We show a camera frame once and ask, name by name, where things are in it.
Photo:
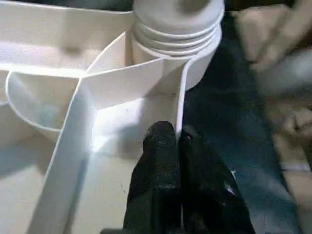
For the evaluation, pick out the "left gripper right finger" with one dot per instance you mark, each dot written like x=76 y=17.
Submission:
x=209 y=195

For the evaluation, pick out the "white plastic table top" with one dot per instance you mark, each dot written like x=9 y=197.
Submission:
x=97 y=107

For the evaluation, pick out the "white plastic table leg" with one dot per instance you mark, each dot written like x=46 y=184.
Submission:
x=178 y=22

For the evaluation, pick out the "black work mat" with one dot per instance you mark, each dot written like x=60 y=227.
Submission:
x=229 y=126

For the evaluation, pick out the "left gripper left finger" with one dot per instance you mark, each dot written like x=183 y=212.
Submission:
x=156 y=185

